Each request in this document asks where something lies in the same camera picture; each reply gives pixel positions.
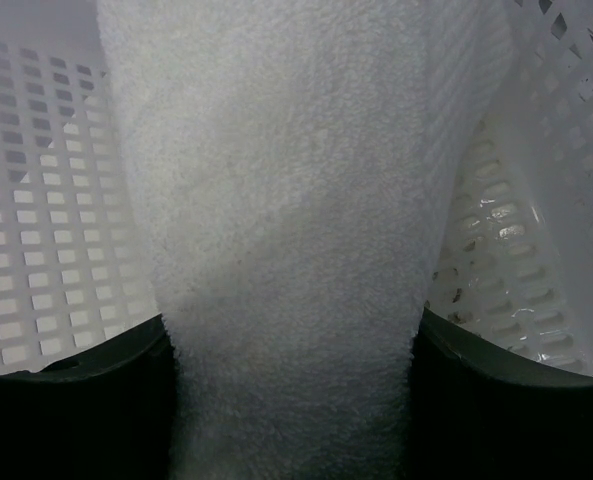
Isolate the white towel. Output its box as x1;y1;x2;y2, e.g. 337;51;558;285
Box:
96;1;514;479

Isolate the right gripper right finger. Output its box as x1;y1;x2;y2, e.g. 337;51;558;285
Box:
407;310;593;480

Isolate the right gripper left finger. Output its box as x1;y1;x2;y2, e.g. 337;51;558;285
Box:
0;317;176;479

